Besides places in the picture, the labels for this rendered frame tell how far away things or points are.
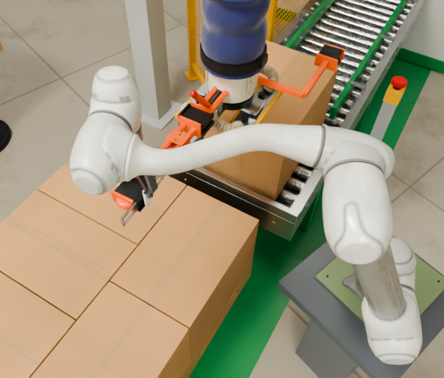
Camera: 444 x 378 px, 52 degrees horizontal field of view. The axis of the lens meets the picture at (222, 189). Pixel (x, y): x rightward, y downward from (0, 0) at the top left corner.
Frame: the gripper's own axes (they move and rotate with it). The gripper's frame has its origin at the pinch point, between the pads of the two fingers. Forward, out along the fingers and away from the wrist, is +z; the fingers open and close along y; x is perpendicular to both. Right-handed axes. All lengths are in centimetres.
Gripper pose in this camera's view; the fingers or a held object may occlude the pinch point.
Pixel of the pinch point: (135, 190)
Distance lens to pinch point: 131.8
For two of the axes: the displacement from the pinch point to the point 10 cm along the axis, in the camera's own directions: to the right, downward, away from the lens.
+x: -5.0, 6.7, -5.5
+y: -8.7, -4.1, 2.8
